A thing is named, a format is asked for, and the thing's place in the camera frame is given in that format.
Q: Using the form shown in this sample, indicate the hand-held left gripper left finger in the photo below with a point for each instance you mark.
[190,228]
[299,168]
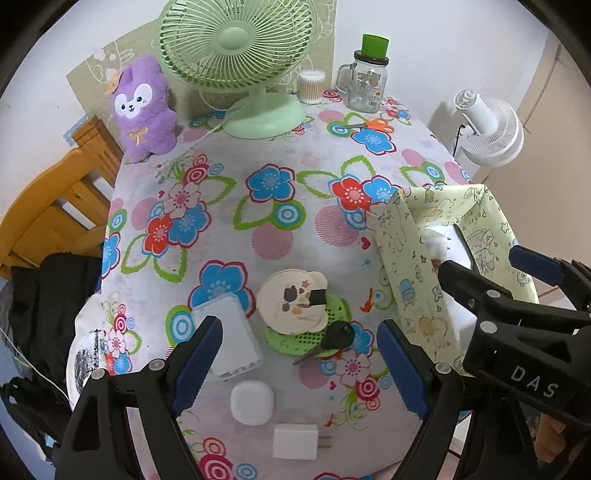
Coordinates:
[198,364]

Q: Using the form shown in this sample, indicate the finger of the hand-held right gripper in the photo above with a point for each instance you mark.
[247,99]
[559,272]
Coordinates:
[471,286]
[538,265]

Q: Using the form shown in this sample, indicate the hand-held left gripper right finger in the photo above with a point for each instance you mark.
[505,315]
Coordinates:
[401,369]

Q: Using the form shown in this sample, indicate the white power bank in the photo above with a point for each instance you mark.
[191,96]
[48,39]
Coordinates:
[233,332]

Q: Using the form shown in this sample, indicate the yellow cartoon print storage box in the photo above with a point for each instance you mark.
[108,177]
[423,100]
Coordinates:
[411,277]

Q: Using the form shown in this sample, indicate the white round case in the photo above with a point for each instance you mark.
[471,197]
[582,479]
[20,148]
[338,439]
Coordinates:
[252,401]

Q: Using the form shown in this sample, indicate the round cream cartoon compact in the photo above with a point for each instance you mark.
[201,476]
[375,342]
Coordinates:
[281,309]

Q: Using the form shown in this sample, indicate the white charger plug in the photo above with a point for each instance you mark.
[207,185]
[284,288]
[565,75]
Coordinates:
[295,442]

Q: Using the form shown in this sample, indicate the person's right hand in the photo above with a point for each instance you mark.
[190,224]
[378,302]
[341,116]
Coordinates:
[551,438]

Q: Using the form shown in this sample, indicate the white crumpled tissue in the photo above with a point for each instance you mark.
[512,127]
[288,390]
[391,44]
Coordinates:
[436,242]

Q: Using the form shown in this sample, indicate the black car key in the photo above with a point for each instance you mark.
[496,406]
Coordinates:
[339,336]

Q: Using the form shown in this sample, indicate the green panda speaker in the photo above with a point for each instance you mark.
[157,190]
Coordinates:
[300,344]

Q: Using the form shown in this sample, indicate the white cloth with black print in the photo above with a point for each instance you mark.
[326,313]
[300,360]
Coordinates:
[85,350]

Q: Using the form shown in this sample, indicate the beige door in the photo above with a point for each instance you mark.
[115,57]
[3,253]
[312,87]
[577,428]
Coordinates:
[554,138]

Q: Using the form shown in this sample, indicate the white clip fan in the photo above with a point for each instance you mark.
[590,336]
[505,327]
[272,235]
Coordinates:
[498,134]

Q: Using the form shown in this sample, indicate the black jacket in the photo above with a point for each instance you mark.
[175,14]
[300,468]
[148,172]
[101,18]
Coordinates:
[46,300]

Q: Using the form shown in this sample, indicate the floral tablecloth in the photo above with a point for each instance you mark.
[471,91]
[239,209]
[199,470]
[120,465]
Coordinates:
[277,217]

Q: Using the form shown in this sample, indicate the glass mug with green lid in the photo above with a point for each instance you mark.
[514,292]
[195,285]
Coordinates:
[364,87]

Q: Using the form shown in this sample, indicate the wooden chair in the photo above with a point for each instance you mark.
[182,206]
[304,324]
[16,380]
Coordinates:
[41,194]

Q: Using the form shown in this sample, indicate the purple plush bunny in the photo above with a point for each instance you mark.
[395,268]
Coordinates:
[143,134]

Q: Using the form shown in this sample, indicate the cotton swab container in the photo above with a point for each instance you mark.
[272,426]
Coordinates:
[311,87]

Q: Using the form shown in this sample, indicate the green desk fan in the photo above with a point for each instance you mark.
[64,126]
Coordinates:
[233,37]

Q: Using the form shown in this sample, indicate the blue wall tape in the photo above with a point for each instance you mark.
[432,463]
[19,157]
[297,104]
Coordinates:
[74,128]

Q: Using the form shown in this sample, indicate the beige cartoon wall poster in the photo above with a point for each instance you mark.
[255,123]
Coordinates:
[92,78]

